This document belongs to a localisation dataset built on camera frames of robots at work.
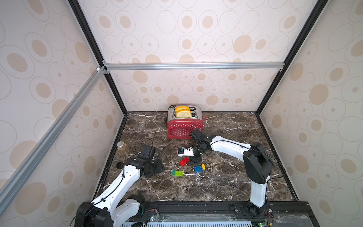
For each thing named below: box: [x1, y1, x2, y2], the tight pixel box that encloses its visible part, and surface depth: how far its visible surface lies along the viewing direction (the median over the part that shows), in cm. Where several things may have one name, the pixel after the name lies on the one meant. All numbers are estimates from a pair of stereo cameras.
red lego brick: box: [179, 157, 190, 167], surface depth 91 cm
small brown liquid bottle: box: [116, 140, 130, 158], surface depth 91 cm
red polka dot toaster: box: [164, 104, 207, 140], surface depth 96 cm
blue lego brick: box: [194, 165, 203, 173], surface depth 89 cm
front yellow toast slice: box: [175, 109, 192, 118], surface depth 95 cm
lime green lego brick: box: [174, 170, 184, 177], surface depth 88 cm
